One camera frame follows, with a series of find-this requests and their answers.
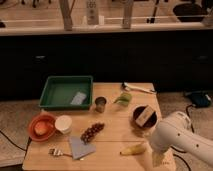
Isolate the yellow banana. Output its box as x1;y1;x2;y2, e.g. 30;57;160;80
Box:
120;144;146;156

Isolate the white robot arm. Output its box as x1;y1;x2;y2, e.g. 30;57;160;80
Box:
149;111;213;167

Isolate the small metal cup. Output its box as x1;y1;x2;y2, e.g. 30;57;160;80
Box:
95;96;107;113

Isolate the white plastic cup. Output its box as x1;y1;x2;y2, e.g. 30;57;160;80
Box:
55;115;72;134

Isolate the black bowl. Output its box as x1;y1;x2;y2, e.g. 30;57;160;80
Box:
133;106;157;129

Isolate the tan block in bowl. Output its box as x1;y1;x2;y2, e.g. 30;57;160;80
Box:
135;106;154;127

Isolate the wooden table board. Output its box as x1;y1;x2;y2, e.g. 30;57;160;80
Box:
23;83;176;171

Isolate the dark blue bag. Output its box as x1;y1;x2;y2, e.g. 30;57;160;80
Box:
189;92;211;108

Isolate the bunch of dark grapes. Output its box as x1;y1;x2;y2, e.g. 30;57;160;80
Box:
80;123;105;144

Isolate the blue folded cloth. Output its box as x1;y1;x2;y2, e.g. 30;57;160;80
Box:
69;136;96;160

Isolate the blue sponge in tray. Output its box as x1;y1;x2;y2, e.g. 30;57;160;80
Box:
70;92;87;105

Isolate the green plastic tray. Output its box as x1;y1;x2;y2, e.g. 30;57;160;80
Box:
39;76;93;110

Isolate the orange plastic bowl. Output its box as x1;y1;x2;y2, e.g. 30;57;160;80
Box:
28;115;56;142

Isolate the orange fruit in bowl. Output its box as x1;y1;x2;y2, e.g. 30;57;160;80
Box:
34;121;47;136

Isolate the black cable right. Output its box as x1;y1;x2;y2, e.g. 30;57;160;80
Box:
171;103;198;171

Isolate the black cable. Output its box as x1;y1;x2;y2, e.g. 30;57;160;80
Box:
171;103;198;171
0;129;32;157

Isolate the black cable left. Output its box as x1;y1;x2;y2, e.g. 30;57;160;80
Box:
0;129;32;157

